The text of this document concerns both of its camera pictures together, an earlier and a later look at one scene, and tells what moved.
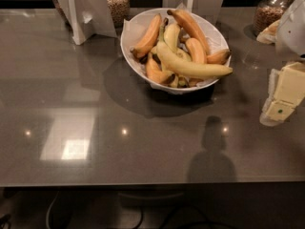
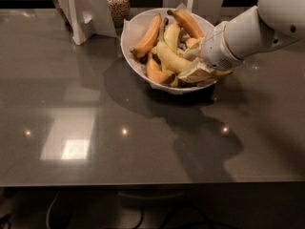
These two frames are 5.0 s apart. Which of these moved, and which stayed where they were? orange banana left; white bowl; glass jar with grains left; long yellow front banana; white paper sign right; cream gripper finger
Moved: cream gripper finger; long yellow front banana
Stayed: glass jar with grains left; white paper sign right; orange banana left; white bowl
